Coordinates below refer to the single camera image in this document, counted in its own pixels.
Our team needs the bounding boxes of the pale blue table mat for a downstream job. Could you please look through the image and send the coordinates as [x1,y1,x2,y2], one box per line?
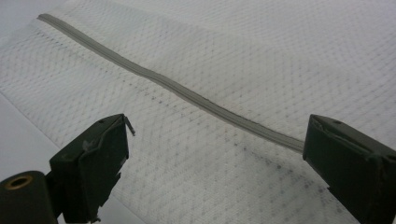
[0,0,148,224]

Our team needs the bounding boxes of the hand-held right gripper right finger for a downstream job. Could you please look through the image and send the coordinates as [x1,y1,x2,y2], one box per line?
[302,113,396,224]

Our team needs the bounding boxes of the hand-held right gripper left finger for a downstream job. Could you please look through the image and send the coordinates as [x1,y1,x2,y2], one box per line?
[49,113,136,224]

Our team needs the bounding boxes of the white mesh laundry bag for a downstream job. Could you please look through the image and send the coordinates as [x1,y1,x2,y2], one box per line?
[0,0,396,224]

